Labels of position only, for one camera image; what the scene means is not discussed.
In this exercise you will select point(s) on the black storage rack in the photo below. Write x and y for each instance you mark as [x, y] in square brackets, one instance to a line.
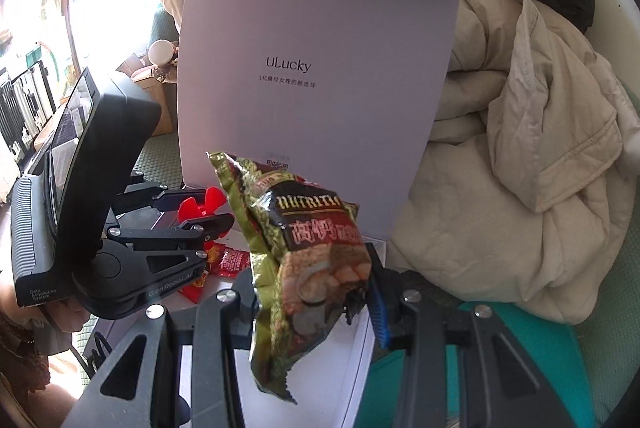
[25, 108]

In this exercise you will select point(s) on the bright red candy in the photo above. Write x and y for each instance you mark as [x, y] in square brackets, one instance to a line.
[197, 208]

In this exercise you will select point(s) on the green snack packet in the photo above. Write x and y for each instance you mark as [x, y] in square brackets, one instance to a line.
[300, 283]

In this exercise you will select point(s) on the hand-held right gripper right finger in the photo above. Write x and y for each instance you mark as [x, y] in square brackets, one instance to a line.
[380, 308]

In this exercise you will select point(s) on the red snack packet with text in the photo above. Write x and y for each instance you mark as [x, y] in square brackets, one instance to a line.
[230, 260]

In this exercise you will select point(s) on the beige padded jacket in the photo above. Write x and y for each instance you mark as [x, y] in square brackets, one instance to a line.
[525, 158]

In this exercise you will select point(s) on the white hinged gift box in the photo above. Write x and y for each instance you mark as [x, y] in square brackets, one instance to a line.
[310, 108]

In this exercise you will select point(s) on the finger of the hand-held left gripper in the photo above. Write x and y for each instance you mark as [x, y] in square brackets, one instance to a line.
[170, 235]
[150, 198]

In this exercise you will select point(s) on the white round lid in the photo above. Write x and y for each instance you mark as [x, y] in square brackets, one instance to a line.
[161, 53]

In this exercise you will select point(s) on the person's left hand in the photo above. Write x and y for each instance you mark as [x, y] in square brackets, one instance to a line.
[60, 315]

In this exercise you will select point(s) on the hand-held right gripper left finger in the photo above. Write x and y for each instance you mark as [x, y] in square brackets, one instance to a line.
[245, 295]

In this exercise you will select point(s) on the brown cardboard box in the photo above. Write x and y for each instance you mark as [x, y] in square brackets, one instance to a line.
[155, 103]

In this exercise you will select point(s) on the red snack packet with figure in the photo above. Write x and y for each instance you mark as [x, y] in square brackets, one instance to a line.
[192, 290]

